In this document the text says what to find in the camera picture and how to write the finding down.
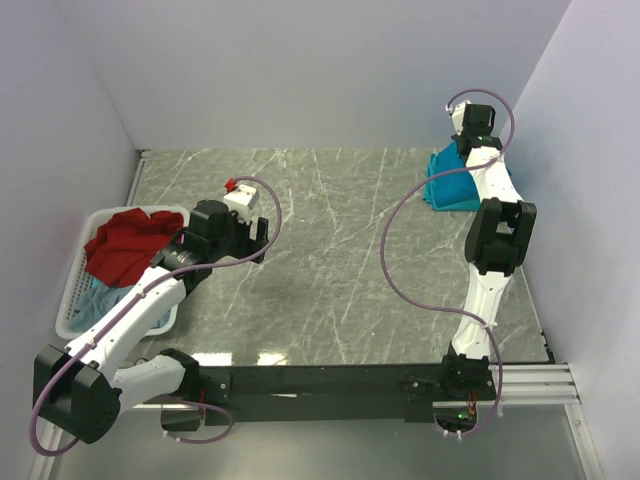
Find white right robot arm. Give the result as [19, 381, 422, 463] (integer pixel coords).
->
[438, 100, 537, 399]

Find light blue t shirt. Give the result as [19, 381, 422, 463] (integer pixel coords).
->
[69, 279, 176, 333]

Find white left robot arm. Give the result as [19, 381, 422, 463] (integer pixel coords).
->
[29, 192, 270, 455]

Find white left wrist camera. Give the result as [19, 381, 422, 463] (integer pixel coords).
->
[223, 179, 260, 224]

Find folded teal t shirt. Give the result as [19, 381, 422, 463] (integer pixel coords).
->
[422, 169, 484, 212]

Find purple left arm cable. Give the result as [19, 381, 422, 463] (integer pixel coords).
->
[29, 175, 282, 456]

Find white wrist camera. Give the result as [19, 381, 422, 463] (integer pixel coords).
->
[445, 100, 470, 135]
[223, 179, 260, 224]

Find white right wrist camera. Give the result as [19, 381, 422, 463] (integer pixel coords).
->
[445, 100, 470, 135]

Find red t shirt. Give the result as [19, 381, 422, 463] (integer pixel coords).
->
[84, 208, 184, 288]

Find white plastic laundry basket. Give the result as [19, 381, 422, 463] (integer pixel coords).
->
[55, 205, 190, 340]

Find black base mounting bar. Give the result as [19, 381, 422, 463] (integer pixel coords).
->
[174, 357, 497, 423]

